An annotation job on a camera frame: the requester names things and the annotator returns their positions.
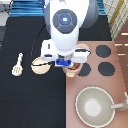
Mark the white gripper body blue ring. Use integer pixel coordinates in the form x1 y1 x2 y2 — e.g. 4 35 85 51
40 39 88 67

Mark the cream round plate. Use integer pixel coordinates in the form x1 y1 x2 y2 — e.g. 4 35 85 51
31 57 51 75

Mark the pink pot lid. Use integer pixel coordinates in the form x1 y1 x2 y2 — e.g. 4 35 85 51
78 43 89 50

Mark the cream slotted spatula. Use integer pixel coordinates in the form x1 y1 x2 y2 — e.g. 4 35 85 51
12 53 23 76

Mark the pink pot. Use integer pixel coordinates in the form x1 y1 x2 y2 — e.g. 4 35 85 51
66 63 81 77

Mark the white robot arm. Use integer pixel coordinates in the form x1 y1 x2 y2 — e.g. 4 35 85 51
40 0 98 67

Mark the black burner bottom left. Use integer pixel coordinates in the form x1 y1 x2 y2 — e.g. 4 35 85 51
78 63 91 77

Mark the black burner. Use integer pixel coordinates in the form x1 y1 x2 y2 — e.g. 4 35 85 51
78 63 91 77
96 45 111 58
98 62 115 76

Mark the black table mat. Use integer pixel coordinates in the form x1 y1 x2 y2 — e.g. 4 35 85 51
0 15 114 128

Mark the black burner top right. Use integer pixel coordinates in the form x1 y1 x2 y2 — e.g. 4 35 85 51
96 45 111 58

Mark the brown stove top board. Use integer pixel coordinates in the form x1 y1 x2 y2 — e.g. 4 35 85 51
66 41 128 128

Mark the black burner bottom right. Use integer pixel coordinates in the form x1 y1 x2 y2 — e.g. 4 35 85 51
98 62 115 76

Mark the grey frying pan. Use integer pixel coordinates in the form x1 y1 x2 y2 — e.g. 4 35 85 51
75 87 128 128

